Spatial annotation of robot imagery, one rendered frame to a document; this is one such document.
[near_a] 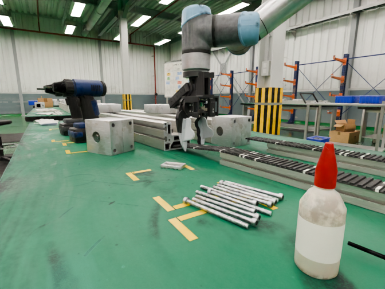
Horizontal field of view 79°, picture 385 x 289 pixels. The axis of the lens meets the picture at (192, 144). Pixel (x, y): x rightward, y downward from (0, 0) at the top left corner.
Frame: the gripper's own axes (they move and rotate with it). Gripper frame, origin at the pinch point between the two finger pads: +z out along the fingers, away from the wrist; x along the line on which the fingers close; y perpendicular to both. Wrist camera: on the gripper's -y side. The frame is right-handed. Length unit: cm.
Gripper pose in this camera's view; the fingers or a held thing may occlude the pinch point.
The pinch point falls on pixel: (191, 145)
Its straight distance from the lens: 67.5
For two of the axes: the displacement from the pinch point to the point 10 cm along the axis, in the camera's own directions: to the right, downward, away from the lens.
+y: 6.2, 1.5, -7.7
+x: 7.9, -1.3, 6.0
